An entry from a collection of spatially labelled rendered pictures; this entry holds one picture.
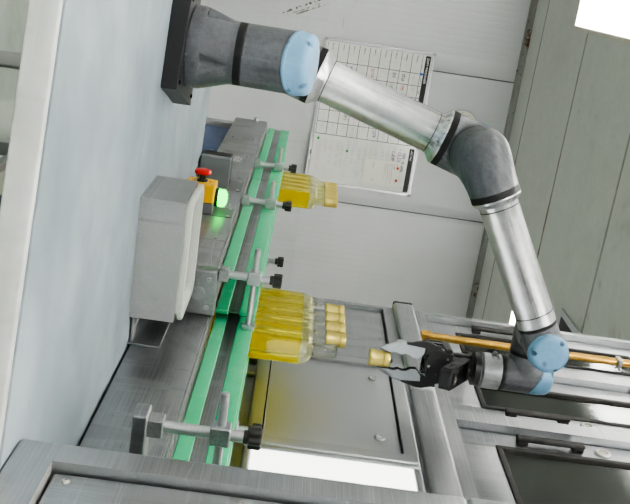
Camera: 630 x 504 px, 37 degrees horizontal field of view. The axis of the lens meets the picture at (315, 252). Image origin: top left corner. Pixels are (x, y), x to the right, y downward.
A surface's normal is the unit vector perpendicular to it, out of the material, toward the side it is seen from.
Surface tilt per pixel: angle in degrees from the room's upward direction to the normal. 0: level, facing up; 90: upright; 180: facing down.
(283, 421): 90
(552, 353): 92
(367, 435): 90
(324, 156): 90
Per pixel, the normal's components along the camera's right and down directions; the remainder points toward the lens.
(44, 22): 0.04, 0.00
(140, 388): 0.15, -0.94
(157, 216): -0.01, 0.29
